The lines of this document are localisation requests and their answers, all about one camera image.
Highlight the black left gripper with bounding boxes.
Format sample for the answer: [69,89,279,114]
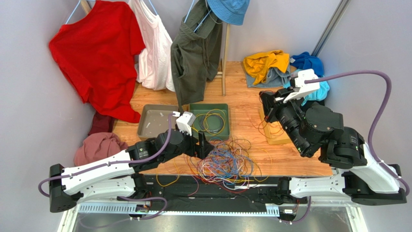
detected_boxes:
[160,125,215,164]

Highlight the yellow cable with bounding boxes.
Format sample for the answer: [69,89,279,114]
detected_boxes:
[156,108,273,188]

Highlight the orange cable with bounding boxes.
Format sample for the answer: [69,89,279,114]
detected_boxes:
[251,90,287,140]

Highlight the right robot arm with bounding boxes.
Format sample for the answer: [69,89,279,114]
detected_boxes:
[259,88,407,206]

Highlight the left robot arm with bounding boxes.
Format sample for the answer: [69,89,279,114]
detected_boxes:
[46,129,215,213]

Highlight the grey crumpled cloth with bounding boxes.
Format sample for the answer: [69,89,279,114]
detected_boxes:
[245,66,291,88]

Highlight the green metal tray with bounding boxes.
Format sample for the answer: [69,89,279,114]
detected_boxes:
[189,103,230,140]

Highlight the yellow crumpled cloth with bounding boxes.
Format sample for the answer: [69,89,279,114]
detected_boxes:
[243,50,290,85]

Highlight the yellow plastic tray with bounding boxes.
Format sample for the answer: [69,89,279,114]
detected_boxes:
[259,109,292,145]

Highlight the wooden clothes rack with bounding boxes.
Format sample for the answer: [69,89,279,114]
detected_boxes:
[72,0,231,96]

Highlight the dark blue crumpled cloth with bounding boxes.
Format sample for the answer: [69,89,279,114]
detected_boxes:
[290,52,324,77]

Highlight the tan metal tray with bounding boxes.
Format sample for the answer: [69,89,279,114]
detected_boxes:
[137,104,179,141]

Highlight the cyan crumpled cloth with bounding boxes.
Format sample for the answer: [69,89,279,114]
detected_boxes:
[283,69,330,107]

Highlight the olive green hanging garment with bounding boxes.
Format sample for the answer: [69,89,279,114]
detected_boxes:
[171,0,222,112]

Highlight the blue bucket hat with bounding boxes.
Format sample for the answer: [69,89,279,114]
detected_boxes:
[207,0,250,26]

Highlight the white pink hanging garment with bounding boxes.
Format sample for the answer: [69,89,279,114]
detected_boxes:
[129,0,175,92]

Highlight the maroon cloth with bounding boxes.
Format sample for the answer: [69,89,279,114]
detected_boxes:
[88,111,115,135]

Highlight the dusty pink crumpled cloth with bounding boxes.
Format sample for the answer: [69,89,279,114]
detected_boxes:
[74,132,128,166]

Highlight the aluminium corner profile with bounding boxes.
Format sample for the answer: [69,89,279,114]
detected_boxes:
[311,0,351,57]

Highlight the red t-shirt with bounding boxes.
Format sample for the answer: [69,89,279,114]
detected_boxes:
[49,0,145,123]

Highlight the blue cable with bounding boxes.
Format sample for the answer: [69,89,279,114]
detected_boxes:
[206,138,256,181]

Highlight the grey coiled cable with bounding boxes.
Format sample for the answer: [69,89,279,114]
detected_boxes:
[197,111,225,135]

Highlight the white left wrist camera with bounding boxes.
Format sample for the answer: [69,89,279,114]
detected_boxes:
[173,111,196,136]

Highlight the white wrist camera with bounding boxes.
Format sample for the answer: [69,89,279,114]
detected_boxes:
[173,111,196,136]
[283,69,320,103]

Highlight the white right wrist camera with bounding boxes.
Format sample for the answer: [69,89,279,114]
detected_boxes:
[283,69,320,103]

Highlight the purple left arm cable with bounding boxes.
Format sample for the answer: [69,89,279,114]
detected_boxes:
[38,112,175,198]

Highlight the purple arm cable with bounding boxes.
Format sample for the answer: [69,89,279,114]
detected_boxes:
[279,70,411,225]
[38,112,175,198]

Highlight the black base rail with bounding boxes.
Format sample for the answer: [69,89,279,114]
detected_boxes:
[129,175,309,214]

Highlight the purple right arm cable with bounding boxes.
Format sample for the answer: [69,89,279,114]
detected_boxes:
[279,70,411,225]

